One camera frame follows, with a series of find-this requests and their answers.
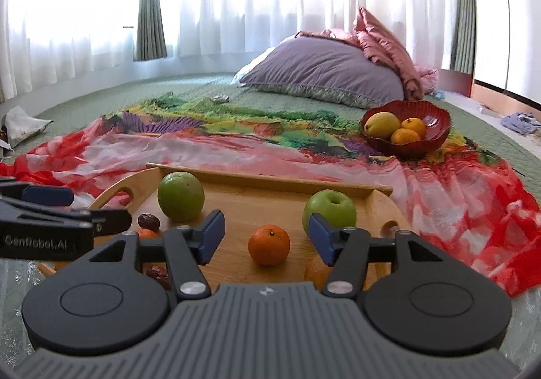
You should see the smaller green apple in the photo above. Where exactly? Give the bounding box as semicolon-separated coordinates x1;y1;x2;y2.
303;189;357;233

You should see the dark red date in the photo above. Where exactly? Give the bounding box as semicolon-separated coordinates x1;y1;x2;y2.
137;213;161;233
146;264;171;291

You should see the large green apple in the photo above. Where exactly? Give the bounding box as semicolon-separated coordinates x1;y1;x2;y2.
157;171;205;222

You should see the small orange mandarin right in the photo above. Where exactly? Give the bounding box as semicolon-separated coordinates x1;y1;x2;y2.
304;255;332;291

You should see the wooden bamboo serving tray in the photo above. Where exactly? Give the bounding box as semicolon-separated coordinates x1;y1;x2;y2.
88;164;412;291

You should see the white plastic bag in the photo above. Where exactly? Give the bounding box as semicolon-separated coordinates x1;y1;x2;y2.
1;106;52;150

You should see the green quilted bedspread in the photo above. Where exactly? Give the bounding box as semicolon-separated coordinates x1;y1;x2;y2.
5;74;540;198

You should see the colourful floral scarf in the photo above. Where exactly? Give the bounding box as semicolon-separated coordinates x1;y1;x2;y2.
99;91;504;166

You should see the orange mandarin in bowl front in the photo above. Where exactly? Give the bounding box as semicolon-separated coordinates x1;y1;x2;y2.
390;128;422;145

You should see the yellow pear in bowl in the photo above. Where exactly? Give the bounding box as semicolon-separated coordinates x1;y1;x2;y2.
364;111;401;140

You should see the orange mandarin in bowl back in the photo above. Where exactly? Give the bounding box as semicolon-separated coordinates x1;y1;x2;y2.
401;118;427;139

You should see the red white sheer scarf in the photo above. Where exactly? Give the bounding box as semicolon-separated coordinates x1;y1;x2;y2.
1;120;540;296

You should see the small metallic object on bed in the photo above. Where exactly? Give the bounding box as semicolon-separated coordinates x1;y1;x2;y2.
211;95;229;104

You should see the red glass fruit bowl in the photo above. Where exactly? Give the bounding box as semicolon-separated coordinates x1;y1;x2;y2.
359;101;451;159

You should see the purple pillow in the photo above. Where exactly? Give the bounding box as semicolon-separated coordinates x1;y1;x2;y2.
237;36;405;109

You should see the green curtain left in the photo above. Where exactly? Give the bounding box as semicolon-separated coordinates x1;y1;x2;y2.
134;0;167;62

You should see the green curtain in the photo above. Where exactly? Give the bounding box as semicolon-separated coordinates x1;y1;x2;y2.
134;0;167;62
450;0;477;75

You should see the pink crumpled blanket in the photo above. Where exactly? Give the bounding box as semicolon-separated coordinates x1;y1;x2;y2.
295;7;439;101

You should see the green curtain right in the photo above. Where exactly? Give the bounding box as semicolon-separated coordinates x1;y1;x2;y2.
450;0;477;75

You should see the blue cloth on floor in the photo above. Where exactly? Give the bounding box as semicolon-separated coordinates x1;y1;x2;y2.
501;112;541;136

